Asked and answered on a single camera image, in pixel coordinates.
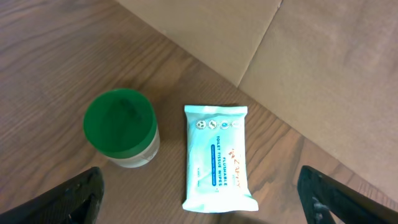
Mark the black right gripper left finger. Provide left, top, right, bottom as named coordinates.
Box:
left=1, top=167, right=104, bottom=224

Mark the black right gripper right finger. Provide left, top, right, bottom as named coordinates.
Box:
left=297, top=166, right=397, bottom=224

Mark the mint green wipes pack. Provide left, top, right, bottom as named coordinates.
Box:
left=182, top=105, right=259, bottom=213

